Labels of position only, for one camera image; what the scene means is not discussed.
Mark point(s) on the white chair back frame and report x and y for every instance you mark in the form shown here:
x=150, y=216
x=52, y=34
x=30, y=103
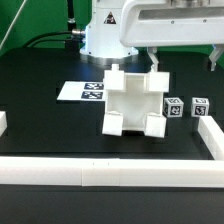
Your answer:
x=119, y=80

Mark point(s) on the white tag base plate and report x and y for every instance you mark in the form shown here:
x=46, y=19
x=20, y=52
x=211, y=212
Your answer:
x=81, y=91

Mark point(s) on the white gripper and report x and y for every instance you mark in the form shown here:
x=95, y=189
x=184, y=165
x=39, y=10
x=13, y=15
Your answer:
x=159, y=23

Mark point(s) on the white chair seat part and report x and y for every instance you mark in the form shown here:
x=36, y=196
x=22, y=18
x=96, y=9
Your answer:
x=134, y=105

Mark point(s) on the white tagged cube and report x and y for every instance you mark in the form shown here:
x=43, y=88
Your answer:
x=173, y=107
x=199, y=107

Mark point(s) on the white U-shaped fence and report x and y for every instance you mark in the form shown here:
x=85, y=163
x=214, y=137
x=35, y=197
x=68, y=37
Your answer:
x=123, y=172

